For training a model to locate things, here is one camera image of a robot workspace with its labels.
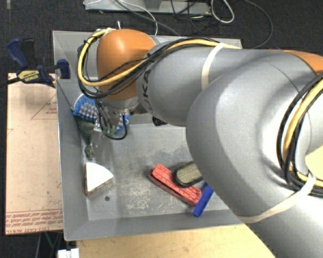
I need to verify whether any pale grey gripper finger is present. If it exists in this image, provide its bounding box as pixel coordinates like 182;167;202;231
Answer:
92;122;102;148

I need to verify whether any dark green toy animal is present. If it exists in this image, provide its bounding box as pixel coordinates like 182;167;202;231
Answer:
79;118;96;159

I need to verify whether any white wedge block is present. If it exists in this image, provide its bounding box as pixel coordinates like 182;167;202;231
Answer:
83;162;115;196

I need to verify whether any grey metal bin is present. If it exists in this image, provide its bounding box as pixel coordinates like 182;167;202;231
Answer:
52;30;244;242

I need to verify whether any brown cardboard board red print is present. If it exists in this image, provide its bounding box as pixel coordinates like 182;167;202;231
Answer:
4;72;64;236

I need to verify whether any red-brown flat block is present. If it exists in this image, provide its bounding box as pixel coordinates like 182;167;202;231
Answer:
148;163;203;207

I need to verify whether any black oval hair brush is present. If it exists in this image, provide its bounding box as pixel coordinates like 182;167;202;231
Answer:
173;161;204;188

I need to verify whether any blue plastic stick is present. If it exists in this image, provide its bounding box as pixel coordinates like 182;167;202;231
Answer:
192;183;215;218

